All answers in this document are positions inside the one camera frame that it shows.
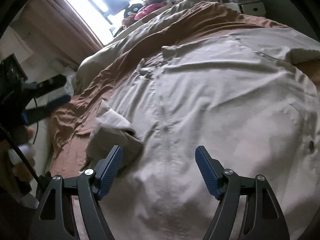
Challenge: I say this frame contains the brown bed sheet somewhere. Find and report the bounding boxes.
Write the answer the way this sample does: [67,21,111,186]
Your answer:
[48,0,320,203]

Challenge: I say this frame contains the beige duvet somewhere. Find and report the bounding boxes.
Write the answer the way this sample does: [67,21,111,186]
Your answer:
[73,0,209,95]

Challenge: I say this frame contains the large beige jacket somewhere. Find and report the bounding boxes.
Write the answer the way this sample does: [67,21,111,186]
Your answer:
[87,28,319,239]

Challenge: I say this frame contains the black cable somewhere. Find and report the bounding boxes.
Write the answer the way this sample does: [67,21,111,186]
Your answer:
[11,97,41,183]

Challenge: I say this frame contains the person's left hand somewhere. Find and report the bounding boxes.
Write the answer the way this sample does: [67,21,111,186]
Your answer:
[1,128,35,183]

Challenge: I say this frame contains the white nightstand with drawers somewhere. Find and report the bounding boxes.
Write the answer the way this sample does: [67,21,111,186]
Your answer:
[225,0,266,17]

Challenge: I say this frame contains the pink curtain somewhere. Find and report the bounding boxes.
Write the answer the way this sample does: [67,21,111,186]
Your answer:
[11,0,103,64]

